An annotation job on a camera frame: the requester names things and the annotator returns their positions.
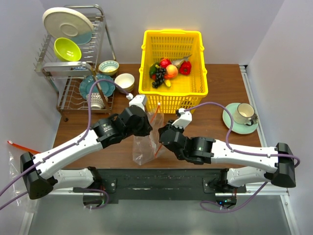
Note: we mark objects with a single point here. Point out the clear zip bag orange zipper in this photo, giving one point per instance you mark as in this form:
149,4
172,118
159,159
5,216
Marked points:
148,148

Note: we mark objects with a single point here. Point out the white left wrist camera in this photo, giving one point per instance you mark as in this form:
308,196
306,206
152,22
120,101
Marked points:
138,100

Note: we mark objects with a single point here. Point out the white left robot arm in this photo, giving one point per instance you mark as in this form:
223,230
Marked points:
40,170

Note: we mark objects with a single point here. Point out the spare zip bag orange zipper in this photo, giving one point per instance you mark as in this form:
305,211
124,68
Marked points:
14,170

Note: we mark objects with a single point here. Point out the black grape bunch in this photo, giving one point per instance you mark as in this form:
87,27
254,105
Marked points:
158,77

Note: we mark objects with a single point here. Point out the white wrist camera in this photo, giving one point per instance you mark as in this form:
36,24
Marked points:
138,100
183,120

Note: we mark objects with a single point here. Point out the red bell pepper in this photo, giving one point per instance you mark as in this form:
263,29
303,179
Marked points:
185,68

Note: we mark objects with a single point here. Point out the mint green saucer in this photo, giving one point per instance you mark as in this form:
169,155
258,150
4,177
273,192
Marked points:
239,128

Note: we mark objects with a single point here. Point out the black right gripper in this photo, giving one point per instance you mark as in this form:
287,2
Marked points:
168,126

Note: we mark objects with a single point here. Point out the yellow plastic basket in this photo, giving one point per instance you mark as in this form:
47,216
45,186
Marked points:
186,90

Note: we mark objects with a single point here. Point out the grey patterned bowl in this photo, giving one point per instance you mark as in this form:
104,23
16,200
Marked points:
96,101

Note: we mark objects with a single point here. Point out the cream mug black handle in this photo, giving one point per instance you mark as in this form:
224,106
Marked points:
245,114

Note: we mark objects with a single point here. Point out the metal dish rack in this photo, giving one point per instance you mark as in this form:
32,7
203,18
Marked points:
72,81

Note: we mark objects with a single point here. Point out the peach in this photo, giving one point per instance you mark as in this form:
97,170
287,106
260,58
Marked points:
171,71

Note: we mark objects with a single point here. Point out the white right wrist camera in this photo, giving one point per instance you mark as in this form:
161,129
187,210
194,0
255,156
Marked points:
183,120

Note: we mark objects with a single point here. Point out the lime green bowl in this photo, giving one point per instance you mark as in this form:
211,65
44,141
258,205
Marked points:
66,50

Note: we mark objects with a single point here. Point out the white bowl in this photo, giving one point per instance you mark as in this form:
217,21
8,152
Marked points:
125,81

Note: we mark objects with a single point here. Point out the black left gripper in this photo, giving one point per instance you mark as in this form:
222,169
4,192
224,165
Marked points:
147,128

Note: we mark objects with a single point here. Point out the teal patterned small bowl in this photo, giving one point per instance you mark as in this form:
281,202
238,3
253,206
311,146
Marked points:
109,67

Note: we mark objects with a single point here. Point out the large cream plate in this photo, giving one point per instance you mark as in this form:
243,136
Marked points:
63,22

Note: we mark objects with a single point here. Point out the green cucumber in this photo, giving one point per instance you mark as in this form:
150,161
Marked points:
153,69

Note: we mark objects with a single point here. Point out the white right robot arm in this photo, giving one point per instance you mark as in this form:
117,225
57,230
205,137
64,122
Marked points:
265,164

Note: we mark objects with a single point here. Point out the red apple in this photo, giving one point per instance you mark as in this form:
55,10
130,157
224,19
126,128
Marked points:
164,63

